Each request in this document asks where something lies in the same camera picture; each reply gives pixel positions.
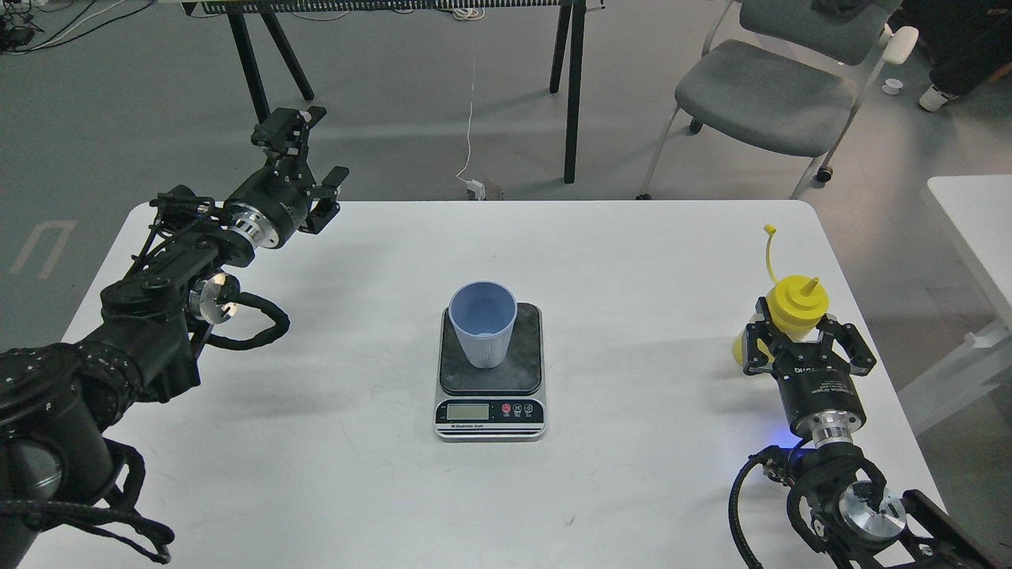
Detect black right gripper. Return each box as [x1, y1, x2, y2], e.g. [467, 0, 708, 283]
[741, 296, 878, 442]

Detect cables on floor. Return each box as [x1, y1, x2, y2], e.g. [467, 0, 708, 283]
[0, 0, 151, 55]

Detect grey office chair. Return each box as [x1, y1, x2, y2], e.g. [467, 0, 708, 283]
[673, 1, 919, 198]

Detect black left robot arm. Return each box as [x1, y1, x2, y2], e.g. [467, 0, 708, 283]
[1, 107, 349, 568]

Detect white charger with cable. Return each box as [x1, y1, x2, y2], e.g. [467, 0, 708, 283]
[448, 8, 487, 201]

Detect small white spool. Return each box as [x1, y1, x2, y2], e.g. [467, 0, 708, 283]
[881, 78, 904, 96]

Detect yellow squeeze bottle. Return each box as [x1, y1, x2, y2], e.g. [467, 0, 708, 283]
[763, 224, 830, 342]

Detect blue plastic cup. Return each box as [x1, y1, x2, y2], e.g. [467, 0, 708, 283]
[448, 281, 519, 370]

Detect digital kitchen scale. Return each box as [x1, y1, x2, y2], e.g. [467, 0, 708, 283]
[433, 302, 547, 442]

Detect black trestle table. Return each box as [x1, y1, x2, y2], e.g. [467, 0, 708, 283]
[180, 0, 606, 184]

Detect white side table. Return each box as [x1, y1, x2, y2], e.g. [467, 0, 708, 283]
[897, 174, 1011, 435]

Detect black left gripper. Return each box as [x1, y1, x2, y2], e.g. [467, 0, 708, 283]
[224, 107, 350, 249]

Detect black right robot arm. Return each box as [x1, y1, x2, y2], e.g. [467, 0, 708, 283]
[729, 298, 1010, 568]

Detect person's shoe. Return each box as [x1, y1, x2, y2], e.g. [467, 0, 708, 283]
[918, 84, 959, 113]

